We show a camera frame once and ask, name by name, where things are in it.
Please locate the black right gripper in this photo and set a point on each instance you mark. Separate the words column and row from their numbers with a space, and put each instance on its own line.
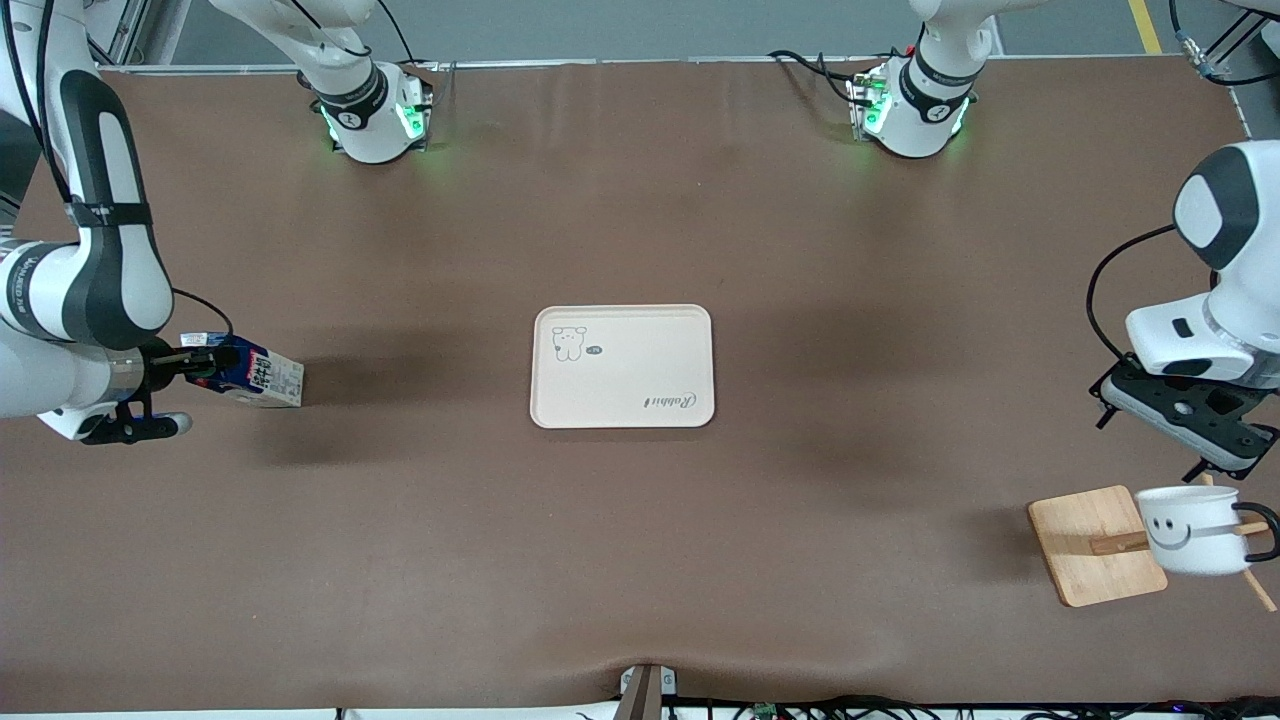
column 162, row 368

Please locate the blue and white milk carton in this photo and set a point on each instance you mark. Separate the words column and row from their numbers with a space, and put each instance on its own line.
column 270, row 380

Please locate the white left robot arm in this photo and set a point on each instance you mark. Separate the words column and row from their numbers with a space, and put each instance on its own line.
column 1250, row 300

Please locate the wooden cup rack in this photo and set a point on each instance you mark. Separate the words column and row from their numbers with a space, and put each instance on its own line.
column 1090, row 540

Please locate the brown table mat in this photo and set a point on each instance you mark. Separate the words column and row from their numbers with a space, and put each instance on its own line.
column 300, row 550

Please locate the cream plastic tray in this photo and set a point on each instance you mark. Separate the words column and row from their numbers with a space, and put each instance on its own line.
column 640, row 370

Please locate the small green circuit board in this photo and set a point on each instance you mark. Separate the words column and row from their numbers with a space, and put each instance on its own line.
column 766, row 711

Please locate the grey aluminium frame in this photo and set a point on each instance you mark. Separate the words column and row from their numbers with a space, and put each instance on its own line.
column 130, row 30
column 1215, row 65

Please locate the metal table clamp bracket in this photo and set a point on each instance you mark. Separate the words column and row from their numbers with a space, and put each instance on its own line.
column 640, row 700

